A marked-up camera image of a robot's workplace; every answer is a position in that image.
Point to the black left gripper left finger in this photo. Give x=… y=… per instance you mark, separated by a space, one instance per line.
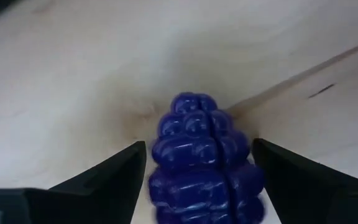
x=98 y=193

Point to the purple ball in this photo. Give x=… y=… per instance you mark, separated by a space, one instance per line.
x=197 y=155

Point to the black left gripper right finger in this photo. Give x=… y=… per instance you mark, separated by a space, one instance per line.
x=306 y=193

